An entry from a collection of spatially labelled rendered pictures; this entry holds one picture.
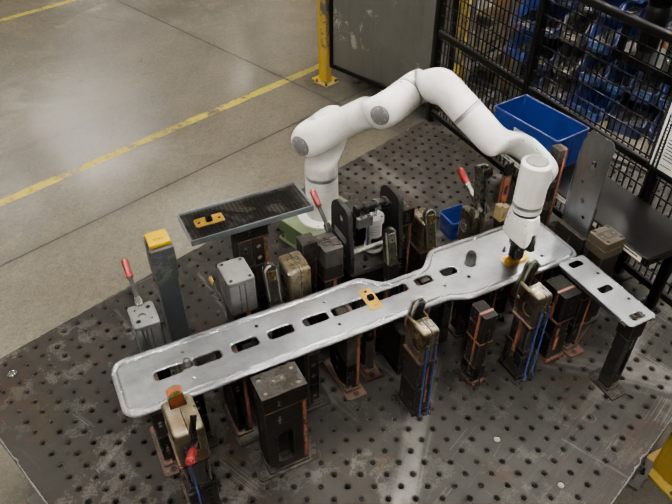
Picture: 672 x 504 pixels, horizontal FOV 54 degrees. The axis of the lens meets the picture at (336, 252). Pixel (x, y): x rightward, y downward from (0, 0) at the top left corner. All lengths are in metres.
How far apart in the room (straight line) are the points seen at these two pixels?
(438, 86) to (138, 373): 1.08
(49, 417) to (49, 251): 1.86
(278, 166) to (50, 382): 2.43
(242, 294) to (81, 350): 0.68
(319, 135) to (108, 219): 2.08
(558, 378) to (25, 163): 3.60
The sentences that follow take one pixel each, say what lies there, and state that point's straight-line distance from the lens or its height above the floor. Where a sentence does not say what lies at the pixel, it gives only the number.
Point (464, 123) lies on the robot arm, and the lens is 1.82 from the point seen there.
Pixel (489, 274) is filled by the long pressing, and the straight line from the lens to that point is 1.97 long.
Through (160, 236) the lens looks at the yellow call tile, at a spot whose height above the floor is 1.16.
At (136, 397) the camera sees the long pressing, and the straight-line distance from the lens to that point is 1.69.
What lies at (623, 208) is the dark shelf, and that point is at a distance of 2.31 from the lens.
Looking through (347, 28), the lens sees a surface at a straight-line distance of 4.91.
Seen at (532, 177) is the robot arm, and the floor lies 1.32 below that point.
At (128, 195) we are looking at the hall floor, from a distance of 4.15.
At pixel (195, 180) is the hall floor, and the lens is 4.18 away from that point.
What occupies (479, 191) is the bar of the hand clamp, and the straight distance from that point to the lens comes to 2.06.
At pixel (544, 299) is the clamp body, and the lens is 1.88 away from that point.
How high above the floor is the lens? 2.29
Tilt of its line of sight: 40 degrees down
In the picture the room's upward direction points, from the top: straight up
